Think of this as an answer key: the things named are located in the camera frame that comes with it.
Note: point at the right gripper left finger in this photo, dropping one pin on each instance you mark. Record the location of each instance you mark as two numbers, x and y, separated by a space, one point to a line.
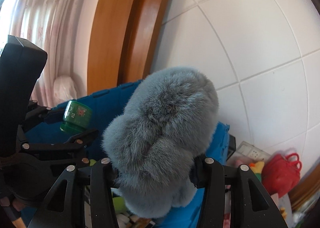
64 205

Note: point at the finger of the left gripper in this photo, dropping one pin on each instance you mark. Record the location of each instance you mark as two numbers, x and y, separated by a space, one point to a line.
37 114
75 144

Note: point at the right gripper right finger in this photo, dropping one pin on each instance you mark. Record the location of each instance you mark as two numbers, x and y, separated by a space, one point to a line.
251 205

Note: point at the green plastic bottle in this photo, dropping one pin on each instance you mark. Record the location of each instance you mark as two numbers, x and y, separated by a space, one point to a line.
76 118

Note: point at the grey fluffy plush toy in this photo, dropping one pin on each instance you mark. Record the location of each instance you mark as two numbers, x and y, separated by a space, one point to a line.
169 120

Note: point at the person's hand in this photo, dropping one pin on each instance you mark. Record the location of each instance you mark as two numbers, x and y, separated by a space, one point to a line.
12 206

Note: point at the blue plastic crate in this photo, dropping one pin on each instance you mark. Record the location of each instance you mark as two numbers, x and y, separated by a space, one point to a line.
110 104

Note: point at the yellow green plush toy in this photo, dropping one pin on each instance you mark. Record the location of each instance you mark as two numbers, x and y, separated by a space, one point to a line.
257 169

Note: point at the pink curtain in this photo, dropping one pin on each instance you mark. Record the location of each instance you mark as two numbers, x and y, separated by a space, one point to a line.
62 28

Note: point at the red bear carry case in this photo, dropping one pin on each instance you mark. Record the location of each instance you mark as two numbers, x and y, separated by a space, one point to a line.
281 174

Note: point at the white wall socket panel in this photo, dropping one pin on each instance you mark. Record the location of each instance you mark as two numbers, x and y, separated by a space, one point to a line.
252 152

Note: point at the wooden door frame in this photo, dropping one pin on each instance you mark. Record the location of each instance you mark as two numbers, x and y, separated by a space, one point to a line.
123 41

